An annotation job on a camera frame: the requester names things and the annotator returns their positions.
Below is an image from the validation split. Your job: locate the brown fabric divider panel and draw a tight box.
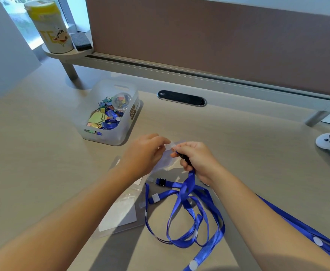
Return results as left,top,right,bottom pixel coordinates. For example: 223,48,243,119
85,0,330,96

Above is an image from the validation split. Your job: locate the person's right hand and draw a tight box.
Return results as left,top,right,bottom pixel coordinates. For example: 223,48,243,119
171,141,225,186

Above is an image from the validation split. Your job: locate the blue lanyard bundle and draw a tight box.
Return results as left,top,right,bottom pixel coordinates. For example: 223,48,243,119
99,108,121,131

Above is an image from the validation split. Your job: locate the blue lanyard with white dots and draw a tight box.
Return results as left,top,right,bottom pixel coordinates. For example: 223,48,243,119
256,194,330,269

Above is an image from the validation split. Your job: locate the black oval cable grommet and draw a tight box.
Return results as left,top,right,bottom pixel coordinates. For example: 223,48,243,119
157,90,207,108

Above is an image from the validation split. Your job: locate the person's left hand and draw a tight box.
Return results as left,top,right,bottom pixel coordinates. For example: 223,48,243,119
119,134,171,180

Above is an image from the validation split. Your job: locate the grey desk shelf rail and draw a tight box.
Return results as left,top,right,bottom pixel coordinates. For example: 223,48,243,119
42,43,330,127

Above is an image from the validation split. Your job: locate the clear plastic badge holder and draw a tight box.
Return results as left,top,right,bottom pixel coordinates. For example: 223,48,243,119
153,139,194,179

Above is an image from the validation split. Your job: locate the white board panel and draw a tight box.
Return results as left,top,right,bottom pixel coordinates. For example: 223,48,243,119
0,0,43,108

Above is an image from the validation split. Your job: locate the pile of colourful binder clips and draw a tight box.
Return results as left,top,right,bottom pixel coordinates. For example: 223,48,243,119
84,93,126,136

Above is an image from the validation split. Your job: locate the yellow-lidded cartoon canister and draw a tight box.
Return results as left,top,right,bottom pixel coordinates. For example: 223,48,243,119
24,0,75,54

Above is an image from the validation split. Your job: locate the grey felt board eraser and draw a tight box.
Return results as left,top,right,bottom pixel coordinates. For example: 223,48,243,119
70,32,93,51

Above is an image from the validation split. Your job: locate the translucent plastic storage bin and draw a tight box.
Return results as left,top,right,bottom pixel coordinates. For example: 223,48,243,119
74,79,141,147

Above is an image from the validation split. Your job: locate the blue lanyard with black clip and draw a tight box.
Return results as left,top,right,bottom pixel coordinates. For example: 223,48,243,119
144,152,226,271

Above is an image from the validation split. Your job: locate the person's right forearm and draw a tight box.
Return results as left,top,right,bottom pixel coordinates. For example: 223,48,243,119
207,167,330,271

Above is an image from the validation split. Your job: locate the clear round clip container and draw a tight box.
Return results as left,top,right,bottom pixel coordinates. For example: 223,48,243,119
111,92,132,111

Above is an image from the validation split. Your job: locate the clear badge holder with card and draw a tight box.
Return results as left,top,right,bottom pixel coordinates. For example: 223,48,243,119
91,187,149,241

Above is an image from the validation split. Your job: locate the person's left forearm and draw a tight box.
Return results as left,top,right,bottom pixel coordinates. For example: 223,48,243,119
0,166,143,271

